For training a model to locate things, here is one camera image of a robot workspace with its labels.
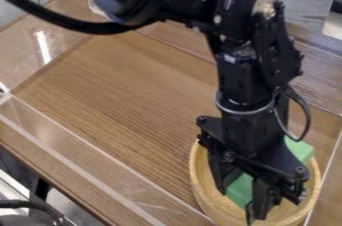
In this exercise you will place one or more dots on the clear acrylic tray wall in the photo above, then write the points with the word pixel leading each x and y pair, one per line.
pixel 118 195

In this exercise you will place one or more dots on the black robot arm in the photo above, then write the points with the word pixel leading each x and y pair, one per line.
pixel 257 64

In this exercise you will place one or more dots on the black table leg bracket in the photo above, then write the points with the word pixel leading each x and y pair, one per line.
pixel 47 215

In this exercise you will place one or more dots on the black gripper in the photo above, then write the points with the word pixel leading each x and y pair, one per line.
pixel 245 143

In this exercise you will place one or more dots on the green rectangular block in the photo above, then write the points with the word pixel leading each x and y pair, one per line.
pixel 239 191

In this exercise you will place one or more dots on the clear acrylic corner bracket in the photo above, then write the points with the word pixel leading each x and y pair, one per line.
pixel 96 10

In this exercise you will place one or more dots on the brown wooden bowl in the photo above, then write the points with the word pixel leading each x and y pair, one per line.
pixel 222 210

